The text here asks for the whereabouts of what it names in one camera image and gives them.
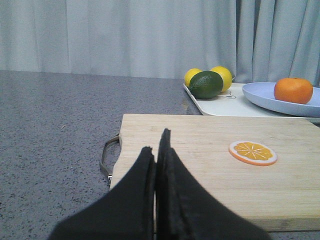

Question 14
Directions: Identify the metal cutting board handle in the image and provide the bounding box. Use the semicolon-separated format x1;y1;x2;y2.
99;133;121;190

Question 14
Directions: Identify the orange slice toy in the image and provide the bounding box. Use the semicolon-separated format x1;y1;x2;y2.
228;140;278;167

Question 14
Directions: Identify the yellow lemon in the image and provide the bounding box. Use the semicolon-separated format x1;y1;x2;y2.
184;68;202;87
211;66;233;93

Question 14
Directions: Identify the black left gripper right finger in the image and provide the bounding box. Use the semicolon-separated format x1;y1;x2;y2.
155;129;271;240

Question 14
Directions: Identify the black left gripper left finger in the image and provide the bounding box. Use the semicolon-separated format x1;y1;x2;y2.
49;147;156;240

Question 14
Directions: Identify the wooden cutting board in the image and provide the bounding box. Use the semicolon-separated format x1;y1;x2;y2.
111;113;320;232

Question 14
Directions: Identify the green lime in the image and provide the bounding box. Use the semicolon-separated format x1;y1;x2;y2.
188;70;224;100

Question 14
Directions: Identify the light blue plate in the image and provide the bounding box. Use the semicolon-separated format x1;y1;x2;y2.
242;82;320;118

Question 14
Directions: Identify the grey curtain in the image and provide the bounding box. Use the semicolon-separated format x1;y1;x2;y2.
0;0;320;86

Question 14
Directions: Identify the white rectangular tray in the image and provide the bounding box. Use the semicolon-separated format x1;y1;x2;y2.
184;83;320;124

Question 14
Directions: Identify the orange mandarin fruit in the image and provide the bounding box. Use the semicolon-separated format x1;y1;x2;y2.
273;77;313;105

